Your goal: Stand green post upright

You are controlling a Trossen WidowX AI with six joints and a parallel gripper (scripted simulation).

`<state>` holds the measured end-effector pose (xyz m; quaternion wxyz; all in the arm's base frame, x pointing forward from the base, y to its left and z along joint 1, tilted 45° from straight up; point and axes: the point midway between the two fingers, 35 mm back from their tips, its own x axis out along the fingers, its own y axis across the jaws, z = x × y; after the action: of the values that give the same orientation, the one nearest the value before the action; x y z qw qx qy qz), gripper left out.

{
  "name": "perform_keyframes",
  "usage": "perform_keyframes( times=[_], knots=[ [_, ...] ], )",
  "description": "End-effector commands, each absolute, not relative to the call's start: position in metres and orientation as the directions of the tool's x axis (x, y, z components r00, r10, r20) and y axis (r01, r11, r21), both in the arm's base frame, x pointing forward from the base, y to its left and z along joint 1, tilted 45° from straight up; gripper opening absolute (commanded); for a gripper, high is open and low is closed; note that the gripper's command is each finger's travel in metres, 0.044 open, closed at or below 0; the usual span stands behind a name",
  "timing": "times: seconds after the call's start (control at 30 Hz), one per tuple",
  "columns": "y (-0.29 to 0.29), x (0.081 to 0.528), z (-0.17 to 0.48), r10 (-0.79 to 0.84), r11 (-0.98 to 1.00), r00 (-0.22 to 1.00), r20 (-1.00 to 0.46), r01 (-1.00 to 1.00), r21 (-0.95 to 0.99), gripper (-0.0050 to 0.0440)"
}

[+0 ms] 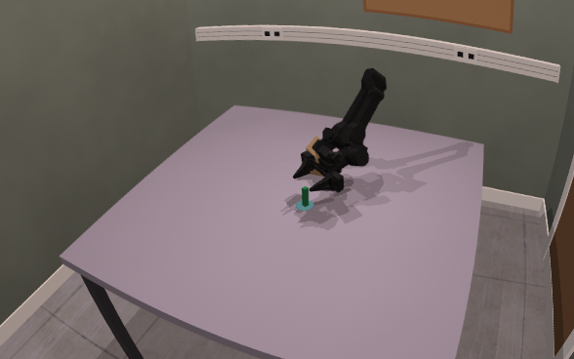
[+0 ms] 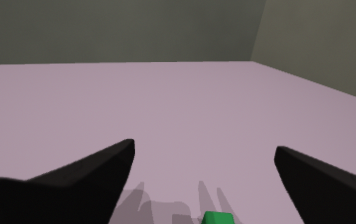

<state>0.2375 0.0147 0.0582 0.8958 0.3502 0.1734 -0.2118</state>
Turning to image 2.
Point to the green rectangular post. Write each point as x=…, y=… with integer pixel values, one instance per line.
x=217, y=218

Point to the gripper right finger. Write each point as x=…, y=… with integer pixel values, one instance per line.
x=321, y=193

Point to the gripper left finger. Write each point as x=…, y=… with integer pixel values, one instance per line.
x=83, y=192

